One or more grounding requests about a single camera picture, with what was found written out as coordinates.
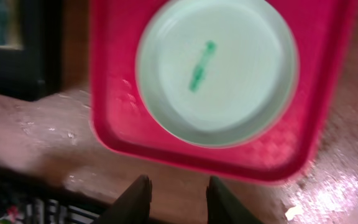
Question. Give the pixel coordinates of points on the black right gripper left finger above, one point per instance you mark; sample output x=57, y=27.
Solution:
x=132, y=207

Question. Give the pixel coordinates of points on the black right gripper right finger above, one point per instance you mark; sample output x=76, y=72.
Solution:
x=224, y=207

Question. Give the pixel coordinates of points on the light green plate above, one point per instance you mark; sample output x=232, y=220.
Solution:
x=216, y=73

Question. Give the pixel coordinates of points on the green yellow sponge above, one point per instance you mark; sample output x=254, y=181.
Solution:
x=10, y=25

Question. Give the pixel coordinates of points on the black rectangular tray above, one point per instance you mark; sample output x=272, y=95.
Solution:
x=35, y=71

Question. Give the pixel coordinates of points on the red plastic tray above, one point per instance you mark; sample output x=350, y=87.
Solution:
x=121, y=122

